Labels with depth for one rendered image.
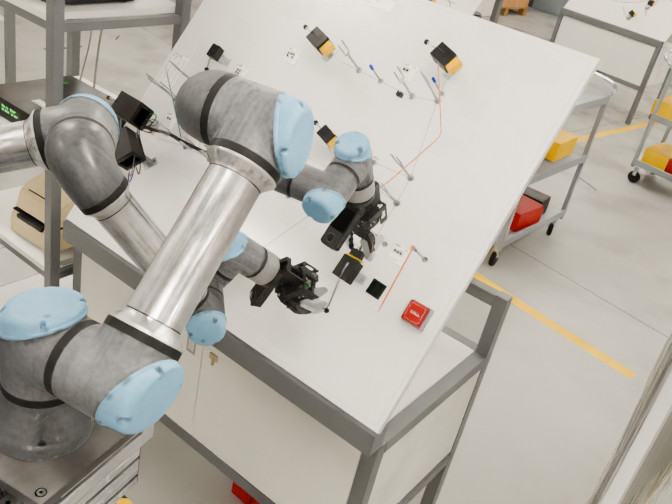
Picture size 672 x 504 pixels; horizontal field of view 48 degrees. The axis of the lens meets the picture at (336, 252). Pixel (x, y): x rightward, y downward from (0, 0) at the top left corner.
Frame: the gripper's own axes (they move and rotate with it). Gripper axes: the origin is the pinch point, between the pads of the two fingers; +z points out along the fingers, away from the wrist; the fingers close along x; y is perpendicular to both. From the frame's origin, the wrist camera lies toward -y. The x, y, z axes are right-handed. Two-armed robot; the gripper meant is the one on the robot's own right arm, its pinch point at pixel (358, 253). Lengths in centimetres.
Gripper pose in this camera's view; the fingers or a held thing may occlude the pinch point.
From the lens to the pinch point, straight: 177.3
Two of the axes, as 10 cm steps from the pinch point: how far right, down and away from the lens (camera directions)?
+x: -7.4, -4.8, 4.7
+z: 1.0, 6.1, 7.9
